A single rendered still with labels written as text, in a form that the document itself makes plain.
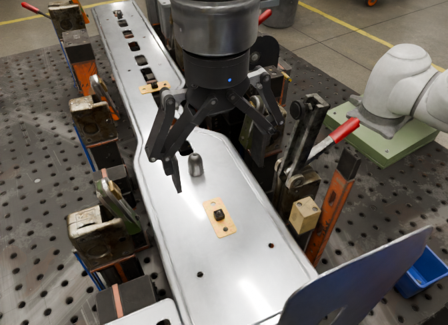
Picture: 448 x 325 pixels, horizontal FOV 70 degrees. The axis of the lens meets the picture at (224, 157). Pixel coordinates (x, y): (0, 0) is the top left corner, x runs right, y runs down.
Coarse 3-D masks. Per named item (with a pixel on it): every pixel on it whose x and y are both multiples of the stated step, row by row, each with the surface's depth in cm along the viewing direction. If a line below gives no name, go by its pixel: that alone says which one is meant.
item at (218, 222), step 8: (208, 200) 61; (216, 200) 61; (208, 208) 60; (216, 208) 60; (224, 208) 60; (208, 216) 58; (216, 216) 57; (224, 216) 58; (216, 224) 57; (224, 224) 57; (232, 224) 57; (216, 232) 56; (224, 232) 56; (232, 232) 56
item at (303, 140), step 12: (312, 96) 49; (300, 108) 47; (312, 108) 48; (324, 108) 47; (300, 120) 51; (312, 120) 48; (300, 132) 53; (312, 132) 50; (288, 144) 55; (300, 144) 54; (312, 144) 52; (288, 156) 57; (300, 156) 53; (300, 168) 56; (288, 180) 57
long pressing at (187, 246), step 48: (144, 48) 105; (144, 96) 86; (144, 144) 73; (192, 144) 73; (144, 192) 63; (192, 192) 63; (240, 192) 63; (192, 240) 55; (240, 240) 55; (288, 240) 55; (192, 288) 49; (240, 288) 49; (288, 288) 49
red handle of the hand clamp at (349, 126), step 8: (352, 120) 55; (344, 128) 55; (352, 128) 55; (328, 136) 57; (336, 136) 56; (344, 136) 56; (320, 144) 57; (328, 144) 56; (336, 144) 56; (312, 152) 57; (320, 152) 56; (312, 160) 57; (288, 168) 58
